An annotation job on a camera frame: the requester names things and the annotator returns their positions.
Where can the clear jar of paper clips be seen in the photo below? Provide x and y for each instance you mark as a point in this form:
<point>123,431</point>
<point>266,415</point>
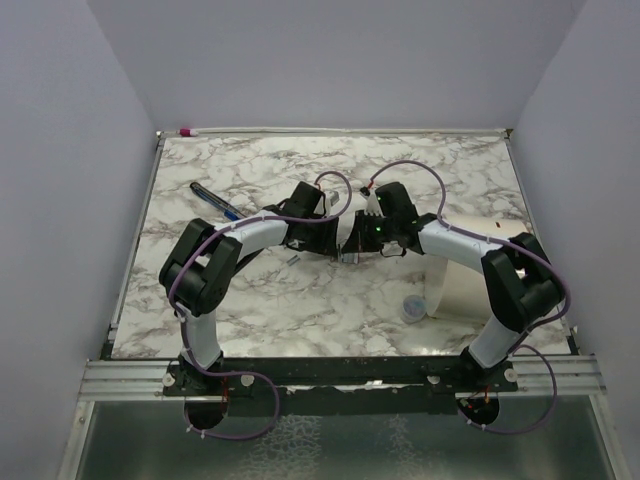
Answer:
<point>413,309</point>

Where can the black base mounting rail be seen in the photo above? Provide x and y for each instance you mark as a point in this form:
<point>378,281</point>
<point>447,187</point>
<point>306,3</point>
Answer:
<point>327,386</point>

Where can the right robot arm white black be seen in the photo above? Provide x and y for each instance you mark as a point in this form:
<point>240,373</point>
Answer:
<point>520,284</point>

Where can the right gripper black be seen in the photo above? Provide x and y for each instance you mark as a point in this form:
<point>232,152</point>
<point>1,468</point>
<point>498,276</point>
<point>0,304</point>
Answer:
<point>359,240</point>

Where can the black stapler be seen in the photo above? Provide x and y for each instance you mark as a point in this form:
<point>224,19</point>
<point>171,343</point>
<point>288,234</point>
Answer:
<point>242,263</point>

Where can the staple box tray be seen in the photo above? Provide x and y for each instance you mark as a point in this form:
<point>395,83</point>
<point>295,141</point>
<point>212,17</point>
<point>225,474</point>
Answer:
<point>349,257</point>

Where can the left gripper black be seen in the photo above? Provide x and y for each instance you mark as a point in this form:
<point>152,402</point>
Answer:
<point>326,244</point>

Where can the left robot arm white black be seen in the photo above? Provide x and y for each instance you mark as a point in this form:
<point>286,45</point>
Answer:
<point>197,273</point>

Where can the aluminium frame rail front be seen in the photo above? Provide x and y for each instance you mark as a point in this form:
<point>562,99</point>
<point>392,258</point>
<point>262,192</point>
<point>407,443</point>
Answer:
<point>143,380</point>

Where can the large white paper roll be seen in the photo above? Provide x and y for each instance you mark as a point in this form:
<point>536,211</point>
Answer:
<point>455,292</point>

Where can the blue stapler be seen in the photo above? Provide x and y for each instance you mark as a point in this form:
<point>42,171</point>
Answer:
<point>228,211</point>

